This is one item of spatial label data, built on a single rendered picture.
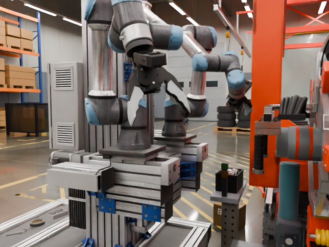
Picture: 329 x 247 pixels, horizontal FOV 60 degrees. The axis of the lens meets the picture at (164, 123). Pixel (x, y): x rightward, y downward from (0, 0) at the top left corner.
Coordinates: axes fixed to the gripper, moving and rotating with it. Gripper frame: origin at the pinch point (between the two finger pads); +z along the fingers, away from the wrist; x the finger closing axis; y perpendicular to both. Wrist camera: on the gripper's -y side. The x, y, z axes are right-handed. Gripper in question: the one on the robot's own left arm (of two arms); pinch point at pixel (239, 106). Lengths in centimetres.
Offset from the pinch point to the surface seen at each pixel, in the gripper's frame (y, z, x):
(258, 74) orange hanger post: -24.5, 5.9, -0.6
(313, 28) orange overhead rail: -592, 676, -57
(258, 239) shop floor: 56, 92, 41
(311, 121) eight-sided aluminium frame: -5.3, -4.1, 35.2
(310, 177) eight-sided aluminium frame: 19.1, -0.9, 45.3
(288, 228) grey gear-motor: 43, 18, 48
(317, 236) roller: 44, -21, 54
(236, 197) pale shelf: 41, 34, 18
